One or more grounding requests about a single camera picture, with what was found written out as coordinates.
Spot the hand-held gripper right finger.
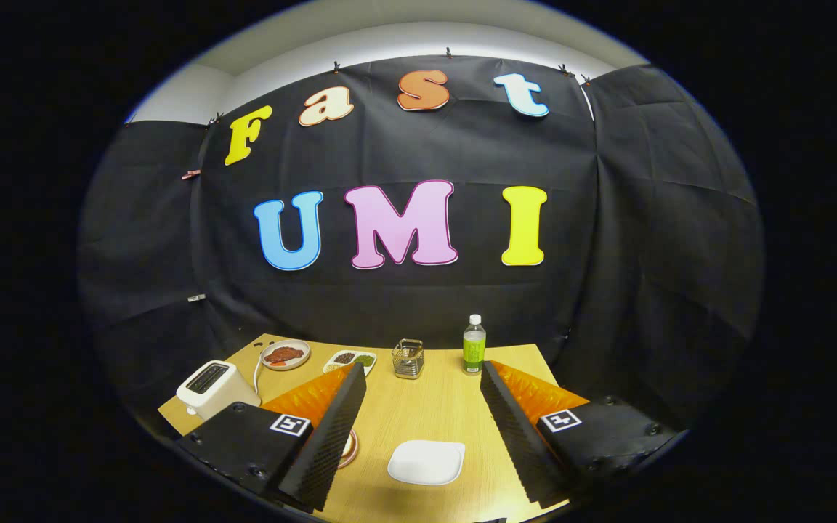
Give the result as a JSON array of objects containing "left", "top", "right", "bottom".
[{"left": 480, "top": 360, "right": 681, "bottom": 509}]

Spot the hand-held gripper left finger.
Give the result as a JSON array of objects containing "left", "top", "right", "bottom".
[{"left": 175, "top": 362, "right": 368, "bottom": 513}]

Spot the round white plate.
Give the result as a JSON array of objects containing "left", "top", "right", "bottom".
[{"left": 259, "top": 339, "right": 312, "bottom": 372}]

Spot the white divided condiment dish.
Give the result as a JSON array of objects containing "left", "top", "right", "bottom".
[{"left": 323, "top": 350, "right": 378, "bottom": 377}]

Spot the green label plastic bottle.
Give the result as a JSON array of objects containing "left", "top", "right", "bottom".
[{"left": 462, "top": 314, "right": 487, "bottom": 376}]

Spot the square white plate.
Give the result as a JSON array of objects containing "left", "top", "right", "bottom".
[{"left": 387, "top": 439, "right": 466, "bottom": 487}]

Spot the white toaster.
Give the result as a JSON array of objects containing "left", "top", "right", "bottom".
[{"left": 176, "top": 360, "right": 262, "bottom": 422}]

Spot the black backdrop cloth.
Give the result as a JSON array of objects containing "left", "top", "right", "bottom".
[{"left": 78, "top": 54, "right": 764, "bottom": 437}]

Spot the metal wire holder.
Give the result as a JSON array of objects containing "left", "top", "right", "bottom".
[{"left": 392, "top": 338, "right": 426, "bottom": 380}]

